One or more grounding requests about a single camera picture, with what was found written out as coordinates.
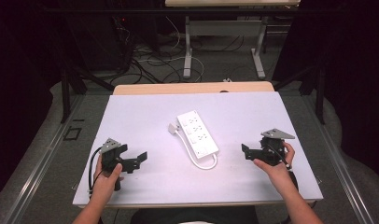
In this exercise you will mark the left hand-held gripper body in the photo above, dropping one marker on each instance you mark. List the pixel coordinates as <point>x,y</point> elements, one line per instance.
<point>109,157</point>

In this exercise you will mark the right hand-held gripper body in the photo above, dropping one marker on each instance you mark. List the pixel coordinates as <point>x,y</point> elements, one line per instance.
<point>271,152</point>

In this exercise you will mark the person's right hand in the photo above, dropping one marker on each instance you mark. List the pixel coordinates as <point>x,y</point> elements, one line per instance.
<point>279,175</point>

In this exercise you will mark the person's left hand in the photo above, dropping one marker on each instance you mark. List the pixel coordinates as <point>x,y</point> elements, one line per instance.
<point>103,183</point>

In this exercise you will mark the white table cover board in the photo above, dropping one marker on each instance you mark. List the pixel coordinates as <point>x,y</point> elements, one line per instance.
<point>147,118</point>

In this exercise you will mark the white power plug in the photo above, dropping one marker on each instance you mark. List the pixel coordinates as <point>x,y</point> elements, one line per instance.
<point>173,128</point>

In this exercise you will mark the white power strip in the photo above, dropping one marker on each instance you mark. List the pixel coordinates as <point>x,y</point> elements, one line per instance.
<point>197,134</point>

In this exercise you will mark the black metal stand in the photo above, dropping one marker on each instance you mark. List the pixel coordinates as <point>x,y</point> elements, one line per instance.
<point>65,93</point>
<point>320,93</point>

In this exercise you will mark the person's dark clothing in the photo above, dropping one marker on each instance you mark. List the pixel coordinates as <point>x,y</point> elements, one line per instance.
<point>193,215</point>

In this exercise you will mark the wooden table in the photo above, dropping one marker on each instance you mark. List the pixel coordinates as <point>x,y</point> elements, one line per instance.
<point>178,88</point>

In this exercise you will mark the dark equipment rack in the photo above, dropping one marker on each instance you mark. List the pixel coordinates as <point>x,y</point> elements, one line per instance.
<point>122,40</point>

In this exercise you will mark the white desk with metal legs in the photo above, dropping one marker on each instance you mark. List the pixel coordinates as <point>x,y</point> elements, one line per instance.
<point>223,28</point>

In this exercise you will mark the grey metal floor rail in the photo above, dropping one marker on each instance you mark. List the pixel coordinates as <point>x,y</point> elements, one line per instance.
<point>340,161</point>
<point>38,161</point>

